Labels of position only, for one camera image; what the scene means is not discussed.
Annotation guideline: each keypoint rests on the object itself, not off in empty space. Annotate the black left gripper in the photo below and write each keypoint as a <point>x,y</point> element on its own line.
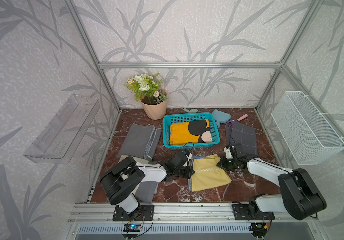
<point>189,169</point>

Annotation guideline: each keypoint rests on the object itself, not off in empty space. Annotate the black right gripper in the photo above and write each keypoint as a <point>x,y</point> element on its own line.
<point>221,164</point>

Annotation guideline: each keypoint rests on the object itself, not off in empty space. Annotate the olive yellow pillowcase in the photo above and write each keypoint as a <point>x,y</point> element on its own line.
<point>207,174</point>

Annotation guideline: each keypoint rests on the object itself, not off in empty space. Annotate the dark grey checked pillowcase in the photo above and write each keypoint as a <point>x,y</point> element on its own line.
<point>238,133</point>

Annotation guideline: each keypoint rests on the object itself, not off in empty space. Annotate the yellow black cartoon pillowcase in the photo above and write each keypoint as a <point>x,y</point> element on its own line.
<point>196,132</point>

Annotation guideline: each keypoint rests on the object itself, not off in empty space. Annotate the beige grey striped pillowcase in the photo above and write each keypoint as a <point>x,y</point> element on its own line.
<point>146,190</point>

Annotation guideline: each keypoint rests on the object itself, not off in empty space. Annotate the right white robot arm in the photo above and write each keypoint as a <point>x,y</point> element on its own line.
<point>299,196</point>

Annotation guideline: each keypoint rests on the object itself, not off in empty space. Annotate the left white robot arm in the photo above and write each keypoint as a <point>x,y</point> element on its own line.
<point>120,181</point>

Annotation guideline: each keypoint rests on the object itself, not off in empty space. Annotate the plain grey folded pillowcase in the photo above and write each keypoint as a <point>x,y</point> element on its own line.
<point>141,142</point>

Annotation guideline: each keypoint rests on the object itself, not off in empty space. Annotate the teal plastic basket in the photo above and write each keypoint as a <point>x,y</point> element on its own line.
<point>180,118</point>

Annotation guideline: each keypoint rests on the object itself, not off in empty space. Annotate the light blue dustpan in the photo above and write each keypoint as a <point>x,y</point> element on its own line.
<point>221,117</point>

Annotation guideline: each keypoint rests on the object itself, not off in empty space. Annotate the right controller board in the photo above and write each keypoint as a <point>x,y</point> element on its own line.
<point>259,230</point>

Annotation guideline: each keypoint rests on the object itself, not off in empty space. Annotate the controller board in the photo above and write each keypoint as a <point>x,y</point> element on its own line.
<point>259,230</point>
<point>132,228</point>

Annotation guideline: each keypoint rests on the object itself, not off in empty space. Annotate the left controller board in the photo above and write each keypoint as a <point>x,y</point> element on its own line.
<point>132,228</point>

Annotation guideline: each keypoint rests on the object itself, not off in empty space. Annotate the potted artificial flower plant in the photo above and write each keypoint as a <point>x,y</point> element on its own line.
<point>148,91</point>

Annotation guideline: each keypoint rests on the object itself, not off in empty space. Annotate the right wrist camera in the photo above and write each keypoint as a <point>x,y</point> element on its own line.
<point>229,152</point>

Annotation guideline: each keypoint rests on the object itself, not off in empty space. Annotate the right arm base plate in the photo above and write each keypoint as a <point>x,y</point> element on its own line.
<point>250,212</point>

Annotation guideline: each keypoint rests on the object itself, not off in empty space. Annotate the pink handled brush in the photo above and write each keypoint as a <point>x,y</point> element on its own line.
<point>242,117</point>

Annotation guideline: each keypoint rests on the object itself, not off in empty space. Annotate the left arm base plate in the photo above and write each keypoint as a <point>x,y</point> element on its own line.
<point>143,212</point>

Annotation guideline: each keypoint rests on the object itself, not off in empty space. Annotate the white wire wall basket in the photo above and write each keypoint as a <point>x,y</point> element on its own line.
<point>308,135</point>

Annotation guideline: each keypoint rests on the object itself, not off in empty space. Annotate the aluminium front rail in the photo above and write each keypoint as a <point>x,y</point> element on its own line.
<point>174,213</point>

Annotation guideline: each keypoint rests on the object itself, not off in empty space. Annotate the clear acrylic wall shelf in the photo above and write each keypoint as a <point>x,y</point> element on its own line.
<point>58,142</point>

